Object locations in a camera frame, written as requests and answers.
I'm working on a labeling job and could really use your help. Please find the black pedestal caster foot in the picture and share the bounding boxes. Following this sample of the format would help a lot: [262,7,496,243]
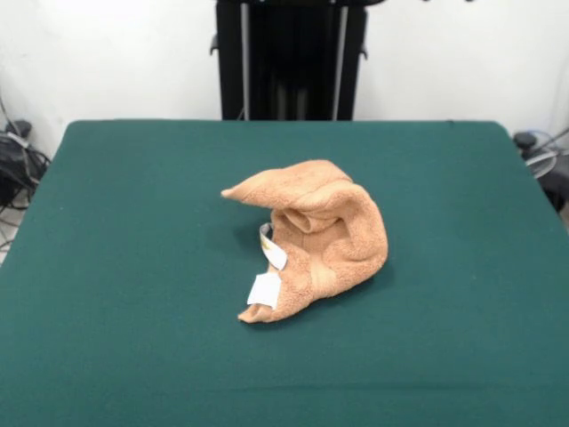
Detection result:
[513,132,540,150]
[4,119,33,137]

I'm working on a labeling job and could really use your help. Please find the tan terry towel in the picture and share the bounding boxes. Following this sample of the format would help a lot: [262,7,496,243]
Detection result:
[220,160,390,325]

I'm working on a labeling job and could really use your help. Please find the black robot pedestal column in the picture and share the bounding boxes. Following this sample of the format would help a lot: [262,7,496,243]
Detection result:
[209,0,370,121]

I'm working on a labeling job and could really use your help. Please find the dark green table cloth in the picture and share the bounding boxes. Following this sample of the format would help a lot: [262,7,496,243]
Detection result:
[0,118,569,427]

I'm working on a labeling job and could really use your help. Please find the tangle of black cables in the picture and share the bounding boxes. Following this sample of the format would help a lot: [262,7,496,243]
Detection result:
[0,133,52,214]
[524,128,569,214]

